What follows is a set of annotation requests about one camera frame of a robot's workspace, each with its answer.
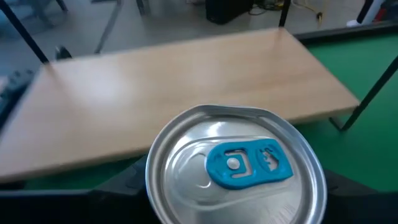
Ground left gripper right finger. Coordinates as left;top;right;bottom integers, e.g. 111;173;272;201
322;169;398;224

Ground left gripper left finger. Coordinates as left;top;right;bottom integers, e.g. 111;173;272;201
0;154;163;224

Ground teal Red Bull can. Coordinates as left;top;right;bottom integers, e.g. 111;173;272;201
145;104;328;224

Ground white floor stand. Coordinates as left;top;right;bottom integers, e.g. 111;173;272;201
346;0;388;28

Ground black floor cabinet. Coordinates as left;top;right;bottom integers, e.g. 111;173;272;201
205;0;254;25

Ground black table border frame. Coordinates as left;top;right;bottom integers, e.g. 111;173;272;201
292;21;398;44

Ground yellow hanging cord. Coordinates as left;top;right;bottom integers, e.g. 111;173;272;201
292;0;323;21

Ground tangled floor cables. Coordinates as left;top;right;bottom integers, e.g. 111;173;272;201
248;0;285;16

